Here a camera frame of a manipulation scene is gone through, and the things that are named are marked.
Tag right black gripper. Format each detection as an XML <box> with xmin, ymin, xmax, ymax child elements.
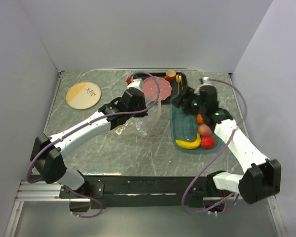
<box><xmin>171</xmin><ymin>86</ymin><xmax>206</xmax><ymax>117</ymax></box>

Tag orange fruit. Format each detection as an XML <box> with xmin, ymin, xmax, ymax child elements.
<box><xmin>196</xmin><ymin>114</ymin><xmax>204</xmax><ymax>124</ymax></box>

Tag pink peach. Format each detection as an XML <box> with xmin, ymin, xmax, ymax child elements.
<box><xmin>198</xmin><ymin>124</ymin><xmax>212</xmax><ymax>136</ymax></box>

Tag clear zip top bag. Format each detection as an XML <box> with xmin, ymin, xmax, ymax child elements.
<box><xmin>111</xmin><ymin>98</ymin><xmax>161</xmax><ymax>137</ymax></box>

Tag yellow starfruit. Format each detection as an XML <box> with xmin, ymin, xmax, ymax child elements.
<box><xmin>114</xmin><ymin>125</ymin><xmax>125</xmax><ymax>135</ymax></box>

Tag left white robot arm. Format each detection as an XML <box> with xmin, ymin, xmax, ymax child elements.
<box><xmin>26</xmin><ymin>87</ymin><xmax>148</xmax><ymax>198</ymax></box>

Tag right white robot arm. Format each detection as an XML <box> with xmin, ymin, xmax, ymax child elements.
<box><xmin>173</xmin><ymin>85</ymin><xmax>281</xmax><ymax>204</ymax></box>

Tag pink dotted plate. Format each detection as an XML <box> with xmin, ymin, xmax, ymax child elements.
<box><xmin>143</xmin><ymin>77</ymin><xmax>172</xmax><ymax>101</ymax></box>

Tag blue transparent plastic tray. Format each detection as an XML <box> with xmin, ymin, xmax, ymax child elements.
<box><xmin>170</xmin><ymin>95</ymin><xmax>224</xmax><ymax>155</ymax></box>

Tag black serving tray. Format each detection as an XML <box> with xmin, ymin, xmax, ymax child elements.
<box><xmin>133</xmin><ymin>72</ymin><xmax>188</xmax><ymax>105</ymax></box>

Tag gold chopsticks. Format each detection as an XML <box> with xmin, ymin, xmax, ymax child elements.
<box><xmin>178</xmin><ymin>75</ymin><xmax>184</xmax><ymax>92</ymax></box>

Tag gold spoon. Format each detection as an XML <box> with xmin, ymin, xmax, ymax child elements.
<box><xmin>176</xmin><ymin>74</ymin><xmax>183</xmax><ymax>94</ymax></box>

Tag red cracked fruit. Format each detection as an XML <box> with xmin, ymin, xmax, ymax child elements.
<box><xmin>201</xmin><ymin>136</ymin><xmax>215</xmax><ymax>149</ymax></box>

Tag yellow banana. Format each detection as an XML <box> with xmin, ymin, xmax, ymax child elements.
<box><xmin>175</xmin><ymin>133</ymin><xmax>201</xmax><ymax>150</ymax></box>

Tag orange cup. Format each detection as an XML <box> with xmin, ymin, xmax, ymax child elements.
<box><xmin>164</xmin><ymin>70</ymin><xmax>177</xmax><ymax>81</ymax></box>

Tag yellow white floral plate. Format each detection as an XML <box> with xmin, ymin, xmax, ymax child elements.
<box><xmin>66</xmin><ymin>82</ymin><xmax>101</xmax><ymax>110</ymax></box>

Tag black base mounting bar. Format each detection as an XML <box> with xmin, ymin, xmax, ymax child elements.
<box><xmin>60</xmin><ymin>176</ymin><xmax>230</xmax><ymax>212</ymax></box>

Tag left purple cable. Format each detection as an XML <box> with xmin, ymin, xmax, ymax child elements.
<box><xmin>26</xmin><ymin>71</ymin><xmax>160</xmax><ymax>218</ymax></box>

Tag purple cable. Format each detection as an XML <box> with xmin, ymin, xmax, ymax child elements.
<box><xmin>182</xmin><ymin>78</ymin><xmax>249</xmax><ymax>216</ymax></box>
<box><xmin>26</xmin><ymin>71</ymin><xmax>160</xmax><ymax>218</ymax></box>

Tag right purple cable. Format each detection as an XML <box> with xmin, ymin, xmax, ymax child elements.
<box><xmin>182</xmin><ymin>78</ymin><xmax>249</xmax><ymax>216</ymax></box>

